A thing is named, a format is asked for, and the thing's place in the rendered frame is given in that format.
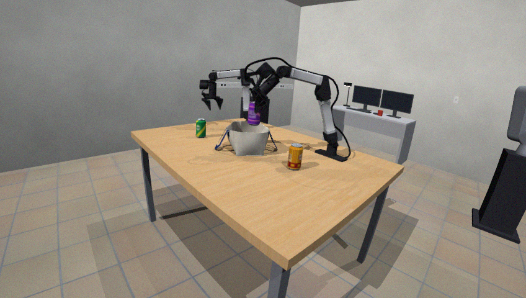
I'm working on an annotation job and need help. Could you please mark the white tote bag with blue handles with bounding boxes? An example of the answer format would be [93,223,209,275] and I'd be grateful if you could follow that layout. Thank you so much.
[215,121,277,155]

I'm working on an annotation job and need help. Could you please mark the purple drink can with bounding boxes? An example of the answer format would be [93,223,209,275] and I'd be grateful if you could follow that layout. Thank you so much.
[247,101,261,126]

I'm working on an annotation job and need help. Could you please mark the green and yellow drink can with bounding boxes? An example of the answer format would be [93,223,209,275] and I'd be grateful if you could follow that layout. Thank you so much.
[196,119,206,138]

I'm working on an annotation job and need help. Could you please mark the yellow and red drink can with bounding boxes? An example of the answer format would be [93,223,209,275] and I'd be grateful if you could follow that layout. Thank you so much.
[287,143,303,171]

